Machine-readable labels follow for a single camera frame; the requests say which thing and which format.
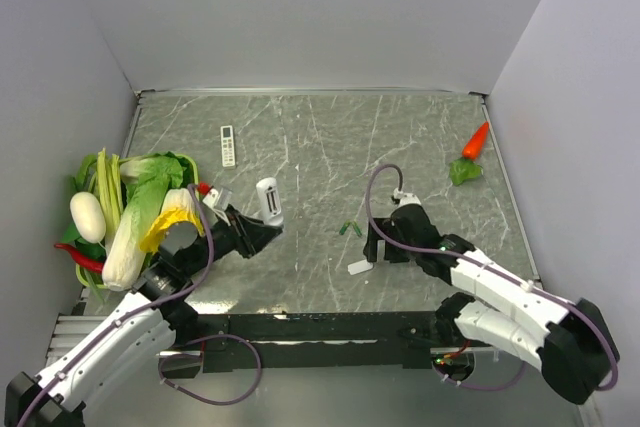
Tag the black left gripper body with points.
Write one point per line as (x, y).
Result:
(229, 236)

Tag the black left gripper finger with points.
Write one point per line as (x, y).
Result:
(259, 237)
(248, 226)

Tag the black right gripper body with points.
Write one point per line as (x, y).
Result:
(398, 255)

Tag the white battery cover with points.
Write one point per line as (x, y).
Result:
(359, 267)

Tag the green battery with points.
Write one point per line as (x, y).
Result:
(346, 225)
(356, 229)

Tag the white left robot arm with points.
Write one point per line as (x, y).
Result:
(152, 318)

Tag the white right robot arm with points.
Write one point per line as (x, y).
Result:
(569, 343)

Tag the small white remote control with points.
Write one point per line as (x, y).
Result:
(227, 143)

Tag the yellow green napa cabbage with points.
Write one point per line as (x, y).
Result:
(178, 206)

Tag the green plastic basket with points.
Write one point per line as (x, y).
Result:
(85, 181)

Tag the orange toy carrot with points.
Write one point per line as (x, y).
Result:
(475, 145)

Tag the large green napa cabbage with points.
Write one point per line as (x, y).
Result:
(147, 181)

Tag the pale green celery stalks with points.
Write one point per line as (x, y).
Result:
(109, 190)

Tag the red chili pepper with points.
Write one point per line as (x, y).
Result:
(80, 259)

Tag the white eggplant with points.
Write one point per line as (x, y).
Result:
(88, 217)

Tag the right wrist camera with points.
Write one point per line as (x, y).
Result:
(401, 198)

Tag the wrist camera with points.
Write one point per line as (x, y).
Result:
(401, 198)
(217, 199)

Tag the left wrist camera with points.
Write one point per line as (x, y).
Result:
(217, 199)

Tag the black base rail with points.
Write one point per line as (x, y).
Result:
(308, 340)

